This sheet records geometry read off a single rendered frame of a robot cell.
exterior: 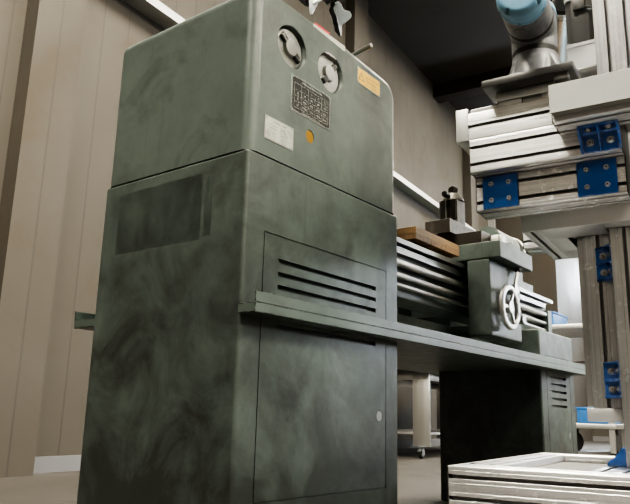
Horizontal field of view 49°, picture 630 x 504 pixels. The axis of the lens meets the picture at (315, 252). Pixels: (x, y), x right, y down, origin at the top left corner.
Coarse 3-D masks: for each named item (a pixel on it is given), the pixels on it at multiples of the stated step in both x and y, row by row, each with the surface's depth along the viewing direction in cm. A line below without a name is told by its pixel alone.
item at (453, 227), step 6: (426, 222) 249; (432, 222) 248; (438, 222) 246; (444, 222) 245; (450, 222) 244; (456, 222) 248; (426, 228) 249; (432, 228) 247; (438, 228) 246; (444, 228) 244; (450, 228) 243; (456, 228) 247; (462, 228) 251; (468, 228) 255; (438, 234) 247; (444, 234) 247; (450, 234) 247
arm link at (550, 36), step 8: (552, 8) 178; (552, 24) 174; (544, 32) 173; (552, 32) 175; (512, 40) 180; (520, 40) 175; (528, 40) 174; (536, 40) 174; (544, 40) 174; (552, 40) 175; (512, 48) 180
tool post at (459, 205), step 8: (448, 200) 256; (456, 200) 255; (440, 208) 257; (448, 208) 255; (456, 208) 254; (464, 208) 259; (440, 216) 258; (448, 216) 255; (456, 216) 253; (464, 216) 258; (464, 224) 257
